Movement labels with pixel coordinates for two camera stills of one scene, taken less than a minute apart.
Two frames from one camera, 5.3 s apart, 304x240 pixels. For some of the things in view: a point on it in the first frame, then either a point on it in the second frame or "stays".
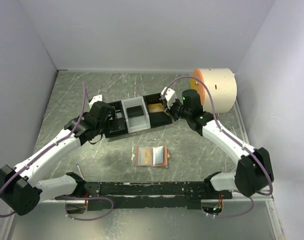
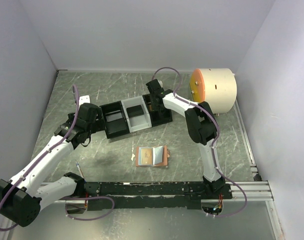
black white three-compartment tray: [138, 114] stays
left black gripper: [113, 114] → [98, 124]
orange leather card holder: [152, 156] stays
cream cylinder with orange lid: [222, 83] stays
